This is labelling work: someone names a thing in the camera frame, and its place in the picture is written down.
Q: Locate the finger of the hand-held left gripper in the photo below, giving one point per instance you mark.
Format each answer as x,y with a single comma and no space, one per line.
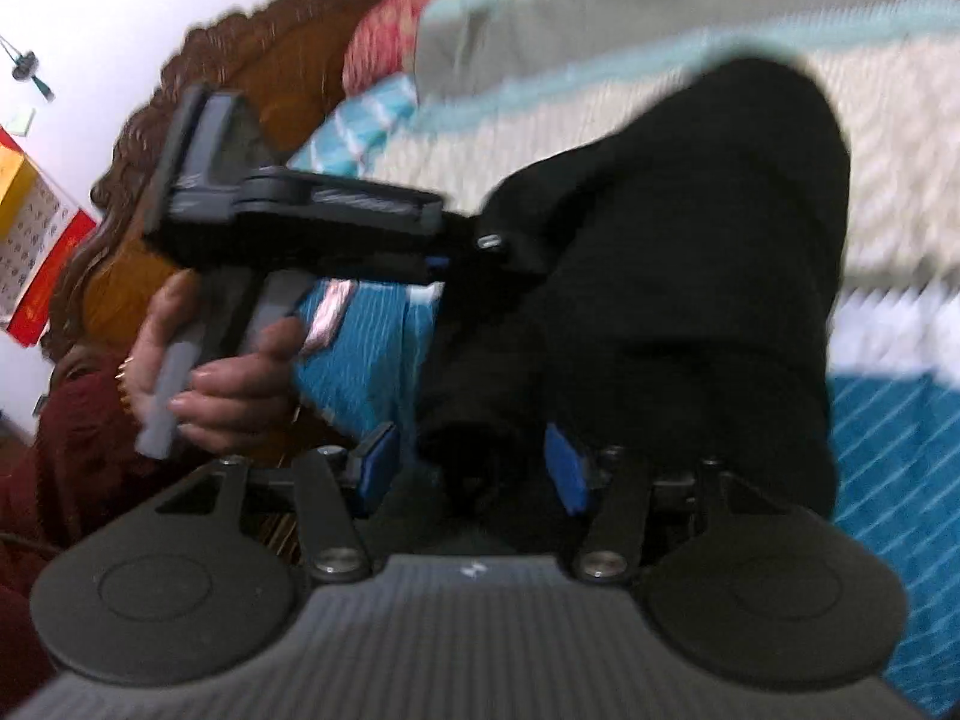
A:
491,241

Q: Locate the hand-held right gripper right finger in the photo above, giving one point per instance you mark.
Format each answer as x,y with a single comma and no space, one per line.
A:
566,469

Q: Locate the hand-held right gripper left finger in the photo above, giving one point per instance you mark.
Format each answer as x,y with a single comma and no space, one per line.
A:
375,469

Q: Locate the black pants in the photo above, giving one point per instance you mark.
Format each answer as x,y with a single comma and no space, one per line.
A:
660,285

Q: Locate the person's left hand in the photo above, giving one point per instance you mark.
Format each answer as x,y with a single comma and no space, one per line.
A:
225,397

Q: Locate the carved wooden headboard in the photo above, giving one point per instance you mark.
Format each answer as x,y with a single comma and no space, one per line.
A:
247,67

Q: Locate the teal patterned pillow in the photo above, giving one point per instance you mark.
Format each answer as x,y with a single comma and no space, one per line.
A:
360,127

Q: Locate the gold bangle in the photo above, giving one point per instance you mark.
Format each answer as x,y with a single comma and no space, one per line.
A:
127,382

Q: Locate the red floral patchwork quilt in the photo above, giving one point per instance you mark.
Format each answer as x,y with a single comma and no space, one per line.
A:
420,7

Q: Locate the white cloth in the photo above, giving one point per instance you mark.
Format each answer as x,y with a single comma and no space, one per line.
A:
892,334

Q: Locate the beige zigzag bedsheet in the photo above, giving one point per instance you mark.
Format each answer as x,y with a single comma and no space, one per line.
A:
885,157

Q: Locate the red wall calendar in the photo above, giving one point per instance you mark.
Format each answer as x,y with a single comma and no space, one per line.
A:
34,240

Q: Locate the small pale wall card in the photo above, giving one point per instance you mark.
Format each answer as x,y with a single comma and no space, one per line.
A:
19,121

